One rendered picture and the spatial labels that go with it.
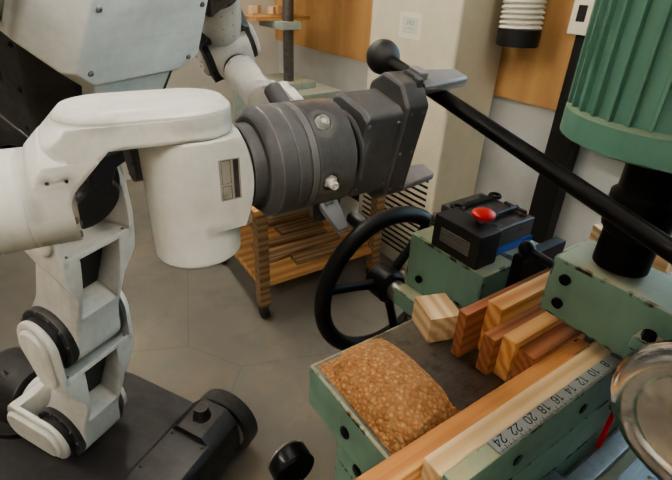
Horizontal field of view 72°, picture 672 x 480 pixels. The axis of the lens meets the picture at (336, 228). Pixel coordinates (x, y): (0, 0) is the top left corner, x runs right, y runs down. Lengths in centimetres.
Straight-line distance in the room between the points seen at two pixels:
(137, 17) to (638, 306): 61
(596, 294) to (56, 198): 47
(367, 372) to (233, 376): 132
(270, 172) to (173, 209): 7
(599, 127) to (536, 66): 163
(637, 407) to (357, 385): 24
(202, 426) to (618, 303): 111
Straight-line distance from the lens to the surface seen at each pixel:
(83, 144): 31
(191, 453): 137
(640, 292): 52
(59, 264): 89
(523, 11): 189
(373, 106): 40
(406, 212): 76
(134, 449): 145
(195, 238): 35
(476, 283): 62
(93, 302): 104
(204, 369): 183
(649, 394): 42
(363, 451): 50
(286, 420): 165
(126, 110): 31
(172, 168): 32
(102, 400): 132
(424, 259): 68
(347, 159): 37
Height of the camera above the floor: 128
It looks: 29 degrees down
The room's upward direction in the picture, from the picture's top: 3 degrees clockwise
